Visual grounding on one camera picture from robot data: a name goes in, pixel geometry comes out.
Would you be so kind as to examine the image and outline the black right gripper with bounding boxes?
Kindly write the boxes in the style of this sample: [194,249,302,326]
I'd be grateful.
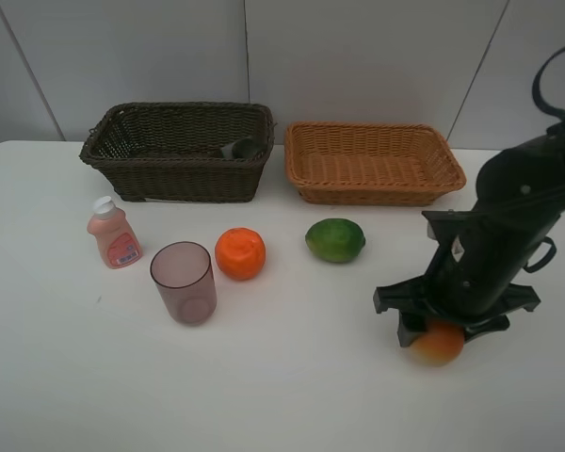
[373,276,541,347]

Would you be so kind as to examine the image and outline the red yellow peach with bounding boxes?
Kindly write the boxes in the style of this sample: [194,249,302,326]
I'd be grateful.
[409,319,464,366]

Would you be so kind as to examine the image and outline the green lime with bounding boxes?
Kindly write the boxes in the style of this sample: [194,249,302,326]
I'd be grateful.
[305,218,366,264]

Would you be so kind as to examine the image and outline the orange tangerine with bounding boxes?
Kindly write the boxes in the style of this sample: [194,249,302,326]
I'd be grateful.
[215,228,266,281]

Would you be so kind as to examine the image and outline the translucent purple plastic cup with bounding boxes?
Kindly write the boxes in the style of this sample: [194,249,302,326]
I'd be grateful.
[150,241,218,326]

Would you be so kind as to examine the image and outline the pink bottle white cap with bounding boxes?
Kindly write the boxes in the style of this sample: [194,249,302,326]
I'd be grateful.
[87,196,142,269]

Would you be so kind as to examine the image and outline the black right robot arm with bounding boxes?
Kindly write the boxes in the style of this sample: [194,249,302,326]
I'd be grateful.
[373,124,565,347]

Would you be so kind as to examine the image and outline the light orange wicker basket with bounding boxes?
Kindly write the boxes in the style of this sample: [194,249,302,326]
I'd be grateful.
[284,121,466,207]

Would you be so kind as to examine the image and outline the grey green object in basket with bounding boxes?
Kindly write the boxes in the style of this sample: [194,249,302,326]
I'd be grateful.
[219,137,266,160]

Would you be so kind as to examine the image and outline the dark brown wicker basket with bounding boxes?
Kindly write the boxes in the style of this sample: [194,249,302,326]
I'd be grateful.
[79,102,275,203]

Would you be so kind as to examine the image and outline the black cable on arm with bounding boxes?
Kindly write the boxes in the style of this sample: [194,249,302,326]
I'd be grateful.
[522,40,565,274]

